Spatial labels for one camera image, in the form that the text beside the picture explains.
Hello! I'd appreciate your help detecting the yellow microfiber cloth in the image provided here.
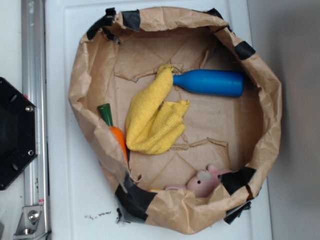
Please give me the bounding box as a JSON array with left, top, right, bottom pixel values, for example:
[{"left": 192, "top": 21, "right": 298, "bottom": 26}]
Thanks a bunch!
[{"left": 125, "top": 64, "right": 190, "bottom": 155}]

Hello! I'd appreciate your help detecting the brown paper bag basket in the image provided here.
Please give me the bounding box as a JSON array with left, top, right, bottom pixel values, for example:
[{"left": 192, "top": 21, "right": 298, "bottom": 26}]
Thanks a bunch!
[{"left": 68, "top": 7, "right": 282, "bottom": 234}]

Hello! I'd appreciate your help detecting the orange toy carrot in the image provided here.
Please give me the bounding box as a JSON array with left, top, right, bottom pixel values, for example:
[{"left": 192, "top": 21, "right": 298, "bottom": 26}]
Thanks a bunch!
[{"left": 97, "top": 103, "right": 129, "bottom": 163}]

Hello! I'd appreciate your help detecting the pink plush bunny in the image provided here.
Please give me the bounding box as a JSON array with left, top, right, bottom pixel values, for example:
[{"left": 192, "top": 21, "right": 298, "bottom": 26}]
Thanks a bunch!
[{"left": 164, "top": 164, "right": 232, "bottom": 198}]

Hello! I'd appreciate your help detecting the blue plastic bottle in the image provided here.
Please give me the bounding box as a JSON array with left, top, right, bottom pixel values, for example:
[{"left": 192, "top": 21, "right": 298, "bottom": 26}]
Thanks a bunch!
[{"left": 173, "top": 69, "right": 245, "bottom": 97}]

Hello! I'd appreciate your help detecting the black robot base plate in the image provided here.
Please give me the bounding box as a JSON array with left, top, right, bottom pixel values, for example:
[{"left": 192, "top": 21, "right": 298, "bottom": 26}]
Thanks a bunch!
[{"left": 0, "top": 77, "right": 38, "bottom": 191}]

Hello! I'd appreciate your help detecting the aluminium extrusion rail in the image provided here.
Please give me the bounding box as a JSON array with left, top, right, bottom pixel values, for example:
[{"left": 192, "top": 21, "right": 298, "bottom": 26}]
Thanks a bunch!
[{"left": 21, "top": 0, "right": 52, "bottom": 240}]

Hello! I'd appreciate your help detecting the metal corner bracket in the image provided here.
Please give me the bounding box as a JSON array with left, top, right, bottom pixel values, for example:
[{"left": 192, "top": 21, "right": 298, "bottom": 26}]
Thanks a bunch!
[{"left": 13, "top": 205, "right": 46, "bottom": 240}]

